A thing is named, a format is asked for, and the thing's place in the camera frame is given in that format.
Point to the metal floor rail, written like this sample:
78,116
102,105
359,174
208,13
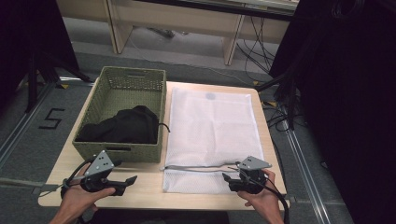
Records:
306,177
21,124

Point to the black garment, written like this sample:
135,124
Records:
124,127

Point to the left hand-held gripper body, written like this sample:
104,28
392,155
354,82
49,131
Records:
99,165

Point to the white mesh laundry bag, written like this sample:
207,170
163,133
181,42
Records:
211,124

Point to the person's right hand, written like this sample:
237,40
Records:
263,199

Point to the black tripod stand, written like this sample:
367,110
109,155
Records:
32,81

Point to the light wooden desk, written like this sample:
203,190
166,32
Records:
174,17

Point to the black curtain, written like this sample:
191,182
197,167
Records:
348,93
28,34

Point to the person's left hand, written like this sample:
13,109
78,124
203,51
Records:
77,196

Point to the grey power strip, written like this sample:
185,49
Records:
162,32

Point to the green woven basket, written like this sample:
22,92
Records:
124,93

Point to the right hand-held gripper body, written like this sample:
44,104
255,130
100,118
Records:
250,175

